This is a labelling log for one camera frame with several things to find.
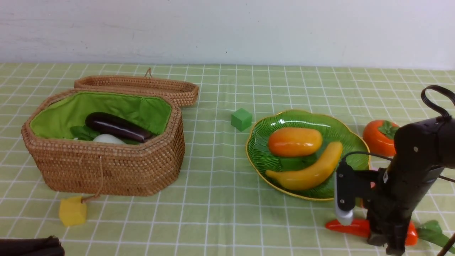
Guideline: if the yellow foam cube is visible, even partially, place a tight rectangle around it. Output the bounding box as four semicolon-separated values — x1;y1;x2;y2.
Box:
59;196;87;227

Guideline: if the orange toy mango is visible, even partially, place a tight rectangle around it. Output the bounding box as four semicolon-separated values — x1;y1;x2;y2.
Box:
267;127;323;158

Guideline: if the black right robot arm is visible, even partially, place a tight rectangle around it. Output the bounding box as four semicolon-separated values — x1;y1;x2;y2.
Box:
367;117;454;256

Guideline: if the orange toy carrot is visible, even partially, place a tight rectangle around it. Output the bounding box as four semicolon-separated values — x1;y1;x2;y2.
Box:
325;219;450;247

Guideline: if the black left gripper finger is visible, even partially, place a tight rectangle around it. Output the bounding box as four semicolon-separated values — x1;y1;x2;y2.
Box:
0;236;65;256

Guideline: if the green foam cube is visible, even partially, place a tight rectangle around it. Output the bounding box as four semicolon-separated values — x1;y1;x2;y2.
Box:
231;108;252;132

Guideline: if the black camera cable right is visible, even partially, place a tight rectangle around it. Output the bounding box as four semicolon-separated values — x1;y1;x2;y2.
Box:
341;85;455;182

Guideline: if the woven wicker basket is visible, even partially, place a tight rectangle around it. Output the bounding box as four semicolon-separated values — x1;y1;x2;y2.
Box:
21;89;185;196

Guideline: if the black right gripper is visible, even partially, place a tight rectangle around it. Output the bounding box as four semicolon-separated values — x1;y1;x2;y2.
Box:
366;167;443;256

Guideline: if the green leaf-shaped plate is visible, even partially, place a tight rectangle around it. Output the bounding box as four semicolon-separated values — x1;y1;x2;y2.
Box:
246;109;370;201

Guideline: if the purple toy eggplant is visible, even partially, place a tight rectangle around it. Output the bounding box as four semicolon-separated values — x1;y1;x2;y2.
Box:
85;112;157;143

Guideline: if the orange toy persimmon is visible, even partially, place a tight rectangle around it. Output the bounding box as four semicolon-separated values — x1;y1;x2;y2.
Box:
363;120;399;157

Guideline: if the white toy radish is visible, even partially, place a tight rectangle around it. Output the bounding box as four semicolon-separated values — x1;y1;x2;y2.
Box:
70;126;139;145

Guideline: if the wicker basket lid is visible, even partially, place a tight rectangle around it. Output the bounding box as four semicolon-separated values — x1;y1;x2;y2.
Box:
74;68;199;107

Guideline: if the red foam cube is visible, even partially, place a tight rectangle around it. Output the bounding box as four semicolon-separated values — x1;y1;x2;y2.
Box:
355;182;375;208

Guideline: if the yellow toy banana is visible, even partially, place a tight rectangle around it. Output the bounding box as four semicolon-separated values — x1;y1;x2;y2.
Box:
265;142;343;191

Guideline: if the green checkered tablecloth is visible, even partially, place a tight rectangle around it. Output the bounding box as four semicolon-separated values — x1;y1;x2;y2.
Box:
0;63;454;256

